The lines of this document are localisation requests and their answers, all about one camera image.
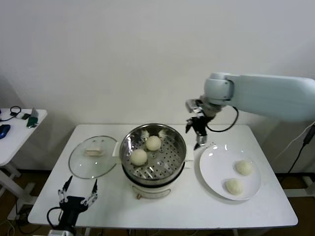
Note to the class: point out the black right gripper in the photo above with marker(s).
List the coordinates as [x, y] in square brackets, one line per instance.
[199, 126]

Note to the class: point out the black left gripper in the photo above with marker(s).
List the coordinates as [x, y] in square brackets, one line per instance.
[71, 206]

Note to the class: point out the glass pot lid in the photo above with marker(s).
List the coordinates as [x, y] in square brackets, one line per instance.
[81, 167]

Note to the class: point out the white steamed baozi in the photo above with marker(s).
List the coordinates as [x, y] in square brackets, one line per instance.
[234, 186]
[139, 157]
[243, 168]
[153, 143]

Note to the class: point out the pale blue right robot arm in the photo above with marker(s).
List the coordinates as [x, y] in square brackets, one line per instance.
[270, 96]

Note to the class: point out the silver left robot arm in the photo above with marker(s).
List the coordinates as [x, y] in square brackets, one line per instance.
[60, 232]

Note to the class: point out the stainless steel steamer basket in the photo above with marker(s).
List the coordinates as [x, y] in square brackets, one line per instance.
[169, 157]

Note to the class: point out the white table leg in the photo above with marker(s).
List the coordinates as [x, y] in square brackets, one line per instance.
[235, 232]
[86, 232]

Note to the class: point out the white round plate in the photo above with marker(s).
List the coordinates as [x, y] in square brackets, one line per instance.
[216, 172]

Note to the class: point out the white electric pot base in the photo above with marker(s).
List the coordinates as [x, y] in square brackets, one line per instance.
[150, 190]

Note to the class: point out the white side table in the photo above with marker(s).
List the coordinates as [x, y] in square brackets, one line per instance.
[19, 137]

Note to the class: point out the green and grey gadget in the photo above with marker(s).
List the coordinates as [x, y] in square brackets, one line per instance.
[33, 120]

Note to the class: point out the blue computer mouse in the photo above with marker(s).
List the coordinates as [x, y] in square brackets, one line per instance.
[4, 130]

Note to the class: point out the white stand frame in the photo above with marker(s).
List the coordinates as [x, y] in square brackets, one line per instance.
[295, 193]

